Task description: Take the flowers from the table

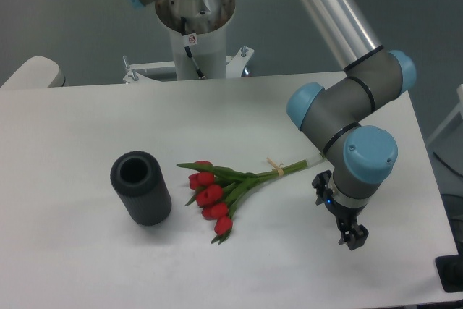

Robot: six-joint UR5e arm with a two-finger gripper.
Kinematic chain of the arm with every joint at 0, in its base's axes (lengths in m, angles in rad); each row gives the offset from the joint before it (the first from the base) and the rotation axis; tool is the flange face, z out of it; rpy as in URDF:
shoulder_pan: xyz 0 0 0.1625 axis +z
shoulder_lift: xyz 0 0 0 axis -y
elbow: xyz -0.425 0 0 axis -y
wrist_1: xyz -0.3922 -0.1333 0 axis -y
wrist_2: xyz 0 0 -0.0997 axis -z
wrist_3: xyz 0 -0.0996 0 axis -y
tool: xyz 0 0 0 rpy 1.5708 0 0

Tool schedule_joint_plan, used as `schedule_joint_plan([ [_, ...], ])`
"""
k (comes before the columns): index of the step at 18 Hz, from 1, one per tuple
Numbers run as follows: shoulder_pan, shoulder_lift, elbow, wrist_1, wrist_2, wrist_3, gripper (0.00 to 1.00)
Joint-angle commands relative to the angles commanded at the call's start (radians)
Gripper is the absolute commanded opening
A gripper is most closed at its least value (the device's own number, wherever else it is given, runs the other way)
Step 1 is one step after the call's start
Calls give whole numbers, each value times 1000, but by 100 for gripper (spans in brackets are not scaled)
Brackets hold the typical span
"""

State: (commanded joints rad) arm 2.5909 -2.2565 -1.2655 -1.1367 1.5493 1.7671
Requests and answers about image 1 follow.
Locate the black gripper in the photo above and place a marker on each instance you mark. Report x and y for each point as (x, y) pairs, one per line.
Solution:
(345, 209)

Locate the red tulip bouquet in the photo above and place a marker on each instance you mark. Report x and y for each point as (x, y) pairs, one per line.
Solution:
(218, 190)

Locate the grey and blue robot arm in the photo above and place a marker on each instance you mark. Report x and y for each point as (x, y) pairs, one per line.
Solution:
(331, 118)

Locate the black box at table edge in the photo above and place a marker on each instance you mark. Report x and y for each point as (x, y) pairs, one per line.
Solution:
(449, 269)

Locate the dark grey ribbed vase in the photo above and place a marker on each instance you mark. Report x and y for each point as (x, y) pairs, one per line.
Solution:
(137, 179)

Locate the white chair armrest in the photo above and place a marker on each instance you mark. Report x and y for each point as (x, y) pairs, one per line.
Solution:
(36, 73)

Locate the white frame at right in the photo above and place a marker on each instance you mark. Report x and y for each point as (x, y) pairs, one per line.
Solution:
(450, 121)

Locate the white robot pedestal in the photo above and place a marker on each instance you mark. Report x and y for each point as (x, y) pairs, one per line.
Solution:
(197, 36)

